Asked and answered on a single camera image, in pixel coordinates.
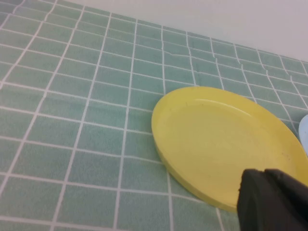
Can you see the green checked tablecloth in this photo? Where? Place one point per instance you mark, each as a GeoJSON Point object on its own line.
{"type": "Point", "coordinates": [72, 108]}

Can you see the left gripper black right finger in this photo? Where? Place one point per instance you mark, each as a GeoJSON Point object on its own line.
{"type": "Point", "coordinates": [293, 202]}

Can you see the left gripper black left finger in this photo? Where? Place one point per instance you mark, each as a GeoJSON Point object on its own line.
{"type": "Point", "coordinates": [257, 207]}

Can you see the light blue plastic plate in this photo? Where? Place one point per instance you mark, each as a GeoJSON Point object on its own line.
{"type": "Point", "coordinates": [304, 130]}

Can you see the yellow plastic plate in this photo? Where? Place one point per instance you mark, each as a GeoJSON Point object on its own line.
{"type": "Point", "coordinates": [216, 144]}

